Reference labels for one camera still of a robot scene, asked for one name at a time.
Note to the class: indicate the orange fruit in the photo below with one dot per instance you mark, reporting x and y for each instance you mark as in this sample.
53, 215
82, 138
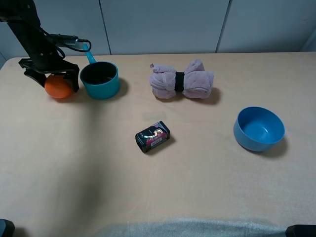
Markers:
57, 87

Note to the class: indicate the pink rolled towel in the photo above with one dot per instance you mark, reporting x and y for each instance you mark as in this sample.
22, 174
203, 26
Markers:
195, 82

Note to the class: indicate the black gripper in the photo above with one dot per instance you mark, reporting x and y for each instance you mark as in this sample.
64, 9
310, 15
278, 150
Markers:
49, 62

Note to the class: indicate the teal saucepan with handle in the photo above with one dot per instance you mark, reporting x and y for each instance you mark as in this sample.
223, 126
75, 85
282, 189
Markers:
100, 79

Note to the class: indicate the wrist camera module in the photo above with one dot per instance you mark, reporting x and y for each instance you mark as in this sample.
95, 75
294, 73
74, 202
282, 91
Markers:
65, 40

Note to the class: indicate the blue plastic bowl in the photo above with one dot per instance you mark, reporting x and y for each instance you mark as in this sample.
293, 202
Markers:
258, 129

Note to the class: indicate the black soap box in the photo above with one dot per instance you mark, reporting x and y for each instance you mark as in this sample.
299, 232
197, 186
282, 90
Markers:
152, 136

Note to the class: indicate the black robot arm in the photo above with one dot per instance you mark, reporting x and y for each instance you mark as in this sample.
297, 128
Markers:
21, 17

